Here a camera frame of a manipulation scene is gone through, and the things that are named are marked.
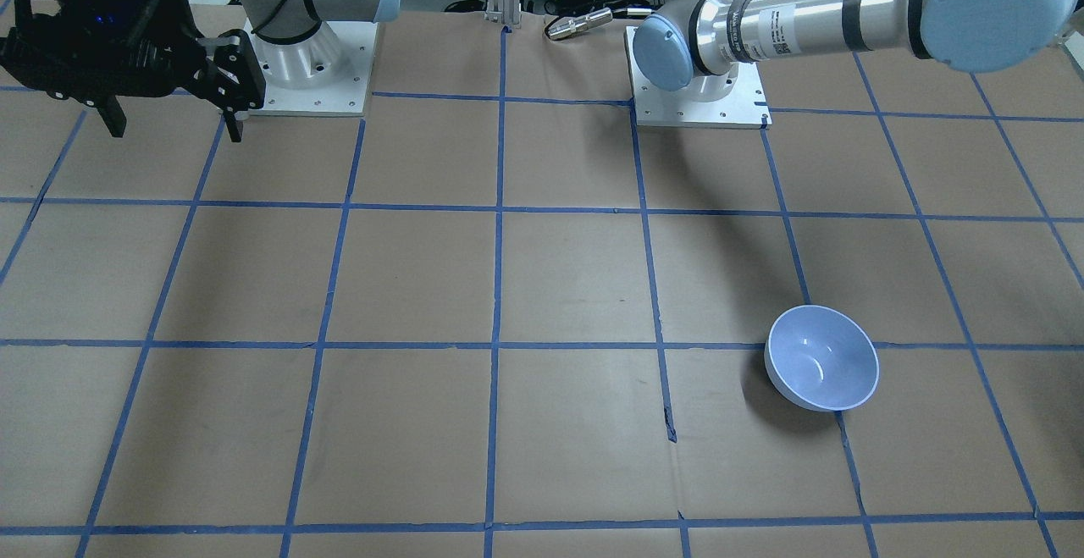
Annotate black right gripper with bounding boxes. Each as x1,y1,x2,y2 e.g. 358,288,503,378
3,0,267,144

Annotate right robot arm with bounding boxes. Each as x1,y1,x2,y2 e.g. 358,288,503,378
3,0,401,142

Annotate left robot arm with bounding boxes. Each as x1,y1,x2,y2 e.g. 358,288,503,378
628,0,1080,92

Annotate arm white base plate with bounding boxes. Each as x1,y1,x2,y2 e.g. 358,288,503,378
625,26,773,129
249,21,382,118

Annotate blue bowl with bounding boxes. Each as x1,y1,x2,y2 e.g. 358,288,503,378
764,304,882,412

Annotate silver metal cylinder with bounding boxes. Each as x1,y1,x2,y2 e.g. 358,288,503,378
545,8,612,41

